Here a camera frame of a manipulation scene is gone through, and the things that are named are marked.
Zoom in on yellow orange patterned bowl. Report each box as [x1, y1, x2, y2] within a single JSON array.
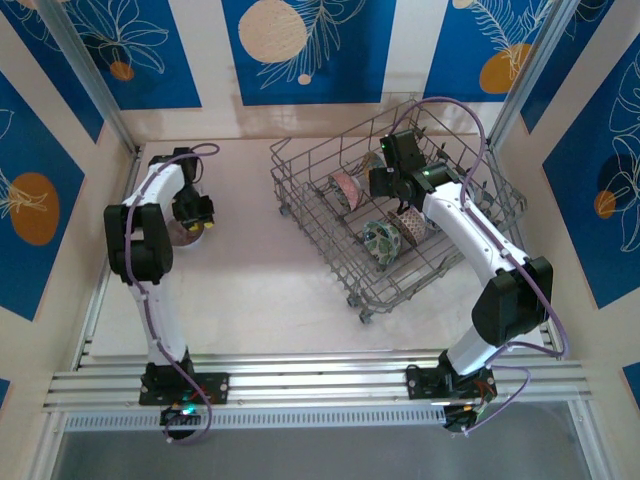
[[167, 215, 205, 250]]

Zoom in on pink floral bowl brown leaves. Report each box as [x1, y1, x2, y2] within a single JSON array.
[[387, 208, 428, 248], [328, 172, 364, 210]]

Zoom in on green leaf patterned bowl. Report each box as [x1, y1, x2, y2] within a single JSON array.
[[362, 220, 403, 265]]

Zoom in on grey wire dish rack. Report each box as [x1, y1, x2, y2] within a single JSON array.
[[268, 91, 529, 324]]

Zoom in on black controller board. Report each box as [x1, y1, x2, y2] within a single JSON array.
[[159, 404, 202, 429], [443, 402, 487, 434]]

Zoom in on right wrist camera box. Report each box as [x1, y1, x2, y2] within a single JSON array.
[[380, 129, 427, 172]]

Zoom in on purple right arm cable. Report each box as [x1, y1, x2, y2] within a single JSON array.
[[389, 96, 571, 436]]

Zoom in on aluminium frame post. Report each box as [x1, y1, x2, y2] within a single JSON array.
[[34, 0, 144, 157], [485, 0, 585, 151]]

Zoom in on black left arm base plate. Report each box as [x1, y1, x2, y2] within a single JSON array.
[[138, 371, 231, 407]]

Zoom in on aluminium mounting rail beam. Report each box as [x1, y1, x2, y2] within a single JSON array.
[[42, 349, 594, 414]]

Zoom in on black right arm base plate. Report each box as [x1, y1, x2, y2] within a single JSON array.
[[405, 363, 499, 401]]

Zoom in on white slotted cable duct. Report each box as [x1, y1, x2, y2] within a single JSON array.
[[63, 405, 449, 432]]

